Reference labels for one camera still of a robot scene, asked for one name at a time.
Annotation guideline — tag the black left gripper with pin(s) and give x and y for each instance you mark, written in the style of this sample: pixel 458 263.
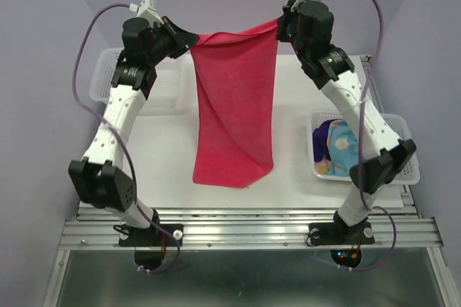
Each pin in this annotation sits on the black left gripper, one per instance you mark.
pixel 182 39

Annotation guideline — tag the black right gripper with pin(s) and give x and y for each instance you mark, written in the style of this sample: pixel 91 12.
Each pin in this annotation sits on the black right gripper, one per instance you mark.
pixel 288 14

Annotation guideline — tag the pink towel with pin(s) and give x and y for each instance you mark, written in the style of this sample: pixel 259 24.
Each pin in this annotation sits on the pink towel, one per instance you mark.
pixel 235 74

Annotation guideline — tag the blue patterned towel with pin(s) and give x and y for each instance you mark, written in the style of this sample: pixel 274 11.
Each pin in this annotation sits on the blue patterned towel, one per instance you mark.
pixel 342 147

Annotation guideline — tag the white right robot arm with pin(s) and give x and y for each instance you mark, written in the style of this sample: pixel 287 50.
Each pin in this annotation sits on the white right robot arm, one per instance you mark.
pixel 382 153

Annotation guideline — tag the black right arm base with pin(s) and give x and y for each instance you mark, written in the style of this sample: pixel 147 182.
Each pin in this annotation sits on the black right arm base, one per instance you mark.
pixel 337 232

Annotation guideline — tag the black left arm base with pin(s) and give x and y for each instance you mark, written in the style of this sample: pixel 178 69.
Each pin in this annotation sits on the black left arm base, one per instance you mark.
pixel 143 237

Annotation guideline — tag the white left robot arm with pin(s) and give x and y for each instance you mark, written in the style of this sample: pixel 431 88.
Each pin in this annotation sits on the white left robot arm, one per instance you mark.
pixel 98 177

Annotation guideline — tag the white empty plastic basket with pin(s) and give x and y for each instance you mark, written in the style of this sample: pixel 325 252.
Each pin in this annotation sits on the white empty plastic basket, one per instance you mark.
pixel 165 91

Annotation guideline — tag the purple towel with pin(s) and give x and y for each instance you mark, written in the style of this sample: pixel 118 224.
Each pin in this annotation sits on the purple towel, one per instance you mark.
pixel 319 137

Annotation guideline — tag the peach patterned towel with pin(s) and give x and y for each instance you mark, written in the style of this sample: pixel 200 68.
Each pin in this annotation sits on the peach patterned towel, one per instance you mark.
pixel 323 167

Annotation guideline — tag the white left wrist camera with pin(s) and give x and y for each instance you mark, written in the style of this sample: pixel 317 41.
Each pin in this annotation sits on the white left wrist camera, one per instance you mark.
pixel 147 10

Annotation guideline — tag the aluminium mounting rail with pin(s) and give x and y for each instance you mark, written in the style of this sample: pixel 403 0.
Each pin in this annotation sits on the aluminium mounting rail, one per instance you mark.
pixel 232 229

